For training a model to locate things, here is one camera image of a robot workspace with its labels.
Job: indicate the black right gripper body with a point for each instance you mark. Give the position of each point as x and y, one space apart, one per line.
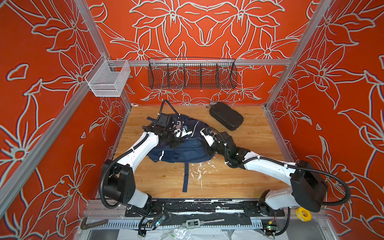
215 149

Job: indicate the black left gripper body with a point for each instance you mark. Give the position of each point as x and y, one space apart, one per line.
170 138

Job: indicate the navy blue student backpack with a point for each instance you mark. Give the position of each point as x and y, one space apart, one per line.
191 151

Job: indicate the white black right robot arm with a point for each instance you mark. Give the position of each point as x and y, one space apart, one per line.
306 186

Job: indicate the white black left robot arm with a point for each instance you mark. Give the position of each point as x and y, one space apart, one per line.
117 185

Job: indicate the black hard zip case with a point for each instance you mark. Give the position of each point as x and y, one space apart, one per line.
226 116

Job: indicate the yellow tape roll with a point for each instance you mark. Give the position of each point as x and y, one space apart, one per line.
303 214

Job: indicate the brown bent metal bar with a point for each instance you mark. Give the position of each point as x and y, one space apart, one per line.
85 225

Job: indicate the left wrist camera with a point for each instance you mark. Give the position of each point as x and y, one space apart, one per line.
165 121

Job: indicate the black wire wall basket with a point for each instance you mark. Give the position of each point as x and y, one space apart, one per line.
181 73

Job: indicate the white wire mesh basket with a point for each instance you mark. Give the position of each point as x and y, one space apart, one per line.
108 78

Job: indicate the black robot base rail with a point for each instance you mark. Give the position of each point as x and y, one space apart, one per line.
248 207

